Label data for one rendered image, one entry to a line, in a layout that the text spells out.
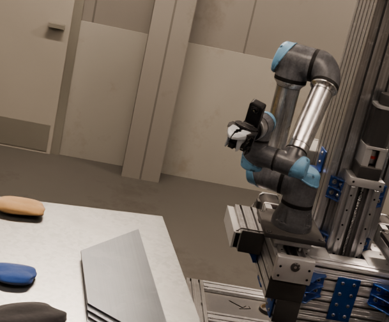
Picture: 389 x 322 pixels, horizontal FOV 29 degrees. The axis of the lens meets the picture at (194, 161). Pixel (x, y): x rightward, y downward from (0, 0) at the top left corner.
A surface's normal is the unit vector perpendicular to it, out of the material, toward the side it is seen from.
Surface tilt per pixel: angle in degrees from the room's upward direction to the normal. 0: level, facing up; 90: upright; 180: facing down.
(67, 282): 0
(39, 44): 90
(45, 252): 0
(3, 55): 90
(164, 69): 90
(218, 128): 90
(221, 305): 0
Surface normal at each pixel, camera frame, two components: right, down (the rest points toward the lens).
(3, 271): 0.06, -0.93
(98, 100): 0.05, 0.32
